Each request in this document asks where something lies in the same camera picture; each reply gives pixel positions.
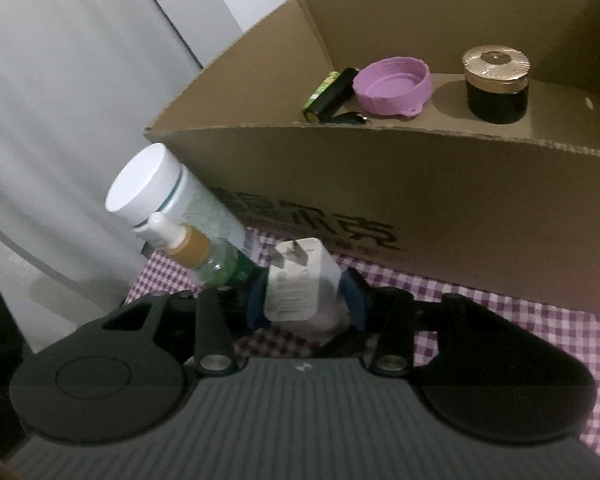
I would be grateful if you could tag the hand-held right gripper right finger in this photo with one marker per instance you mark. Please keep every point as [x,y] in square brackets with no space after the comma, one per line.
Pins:
[356,300]

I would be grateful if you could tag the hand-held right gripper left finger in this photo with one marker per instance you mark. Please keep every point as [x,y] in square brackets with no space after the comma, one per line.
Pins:
[256,307]

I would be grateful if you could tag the white charger plug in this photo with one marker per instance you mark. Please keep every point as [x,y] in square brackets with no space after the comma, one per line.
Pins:
[300,280]

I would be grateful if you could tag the green dropper bottle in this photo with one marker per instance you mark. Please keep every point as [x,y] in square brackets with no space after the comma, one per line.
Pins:
[195,247]

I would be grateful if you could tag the brown cardboard box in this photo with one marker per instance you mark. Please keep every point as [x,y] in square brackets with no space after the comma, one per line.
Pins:
[430,195]

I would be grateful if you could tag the white capped bottle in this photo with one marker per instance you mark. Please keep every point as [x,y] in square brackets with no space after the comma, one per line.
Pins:
[155,185]

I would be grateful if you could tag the black key fob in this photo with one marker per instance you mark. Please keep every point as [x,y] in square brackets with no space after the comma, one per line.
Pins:
[349,119]

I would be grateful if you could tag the black cylindrical battery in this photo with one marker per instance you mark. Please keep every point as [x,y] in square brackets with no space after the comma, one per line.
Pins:
[332,94]

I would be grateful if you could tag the purple silicone bowl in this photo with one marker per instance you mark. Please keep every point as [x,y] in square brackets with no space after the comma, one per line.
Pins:
[392,87]

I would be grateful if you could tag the black jar with gold lid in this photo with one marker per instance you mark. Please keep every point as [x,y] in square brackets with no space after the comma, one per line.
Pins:
[496,85]

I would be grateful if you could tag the purple checked cloth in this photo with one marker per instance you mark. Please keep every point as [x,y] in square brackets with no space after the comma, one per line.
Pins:
[530,320]

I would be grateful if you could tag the green cylindrical battery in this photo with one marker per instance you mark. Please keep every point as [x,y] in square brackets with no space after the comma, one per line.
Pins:
[321,89]

